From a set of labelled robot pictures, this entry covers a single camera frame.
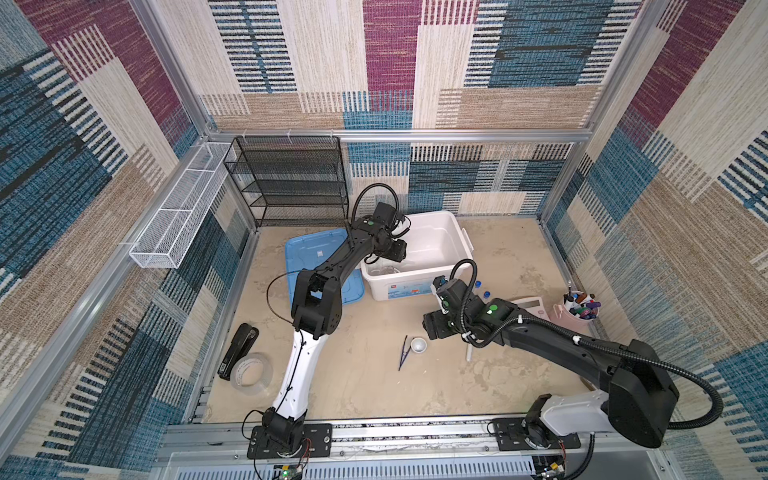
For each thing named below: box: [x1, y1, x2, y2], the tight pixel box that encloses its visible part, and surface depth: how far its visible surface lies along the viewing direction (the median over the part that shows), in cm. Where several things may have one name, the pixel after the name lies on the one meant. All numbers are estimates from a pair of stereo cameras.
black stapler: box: [217, 323, 260, 381], surface depth 88 cm
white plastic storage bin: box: [361, 210, 475, 302], surface depth 96 cm
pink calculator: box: [510, 296, 551, 321], surface depth 96 cm
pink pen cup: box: [552, 286, 602, 330], surface depth 85 cm
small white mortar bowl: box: [410, 337, 428, 354], surface depth 87 cm
